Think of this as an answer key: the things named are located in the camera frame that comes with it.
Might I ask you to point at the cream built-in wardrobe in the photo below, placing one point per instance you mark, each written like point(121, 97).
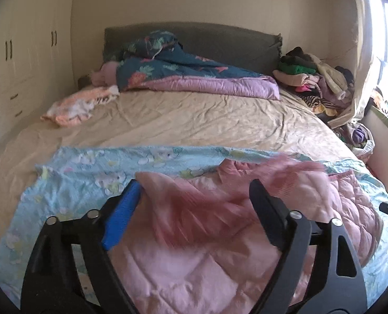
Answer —
point(35, 58)

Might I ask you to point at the window sill clothes clutter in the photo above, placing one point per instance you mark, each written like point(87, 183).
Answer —
point(380, 104)

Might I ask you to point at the basket with purple clothes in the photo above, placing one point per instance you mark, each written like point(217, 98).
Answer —
point(358, 138)

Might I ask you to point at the dark grey headboard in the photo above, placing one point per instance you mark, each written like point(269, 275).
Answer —
point(244, 48)

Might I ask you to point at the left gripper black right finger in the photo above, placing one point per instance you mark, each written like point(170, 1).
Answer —
point(336, 283)

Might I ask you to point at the dark teal floral quilt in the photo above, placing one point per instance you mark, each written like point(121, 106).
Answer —
point(158, 62)

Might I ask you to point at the pile of mixed clothes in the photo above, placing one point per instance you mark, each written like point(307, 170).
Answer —
point(326, 90)

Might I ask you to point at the pink quilted jacket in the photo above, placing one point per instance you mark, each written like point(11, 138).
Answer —
point(196, 245)

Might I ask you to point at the pink pillow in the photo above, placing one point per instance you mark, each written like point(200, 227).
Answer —
point(106, 76)

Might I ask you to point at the light blue cartoon sheet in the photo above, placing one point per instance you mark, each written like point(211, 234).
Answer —
point(76, 180)

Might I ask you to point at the pink white small blanket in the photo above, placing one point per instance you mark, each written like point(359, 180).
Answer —
point(77, 108)

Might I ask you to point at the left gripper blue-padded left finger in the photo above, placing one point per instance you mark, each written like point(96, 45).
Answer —
point(69, 270)

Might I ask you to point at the cream window curtain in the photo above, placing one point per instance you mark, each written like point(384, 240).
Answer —
point(351, 46)

